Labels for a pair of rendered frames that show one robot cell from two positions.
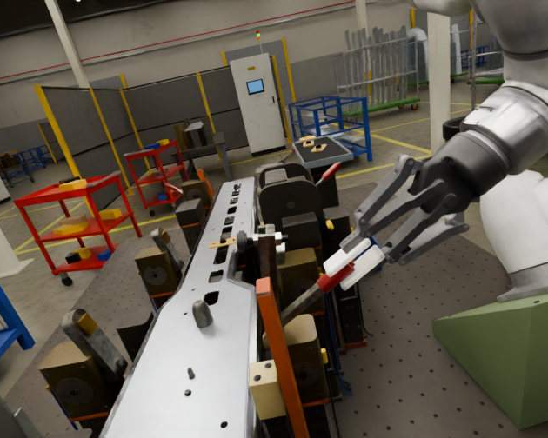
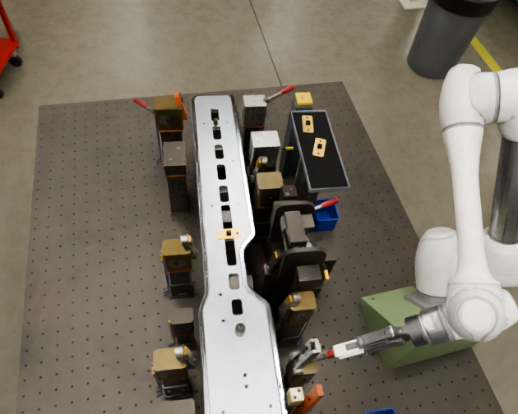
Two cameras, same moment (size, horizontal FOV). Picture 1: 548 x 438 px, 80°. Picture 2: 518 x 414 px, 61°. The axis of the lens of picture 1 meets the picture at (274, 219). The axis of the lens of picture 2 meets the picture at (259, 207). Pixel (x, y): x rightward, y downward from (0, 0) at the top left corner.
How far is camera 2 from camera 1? 0.96 m
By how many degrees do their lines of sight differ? 36
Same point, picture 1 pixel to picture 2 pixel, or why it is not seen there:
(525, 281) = (423, 299)
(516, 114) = (441, 334)
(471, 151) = (418, 338)
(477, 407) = (370, 356)
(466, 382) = not seen: hidden behind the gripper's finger
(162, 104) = not seen: outside the picture
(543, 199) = (454, 264)
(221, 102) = not seen: outside the picture
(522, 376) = (398, 358)
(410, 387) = (337, 340)
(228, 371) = (265, 374)
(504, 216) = (428, 264)
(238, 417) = (276, 402)
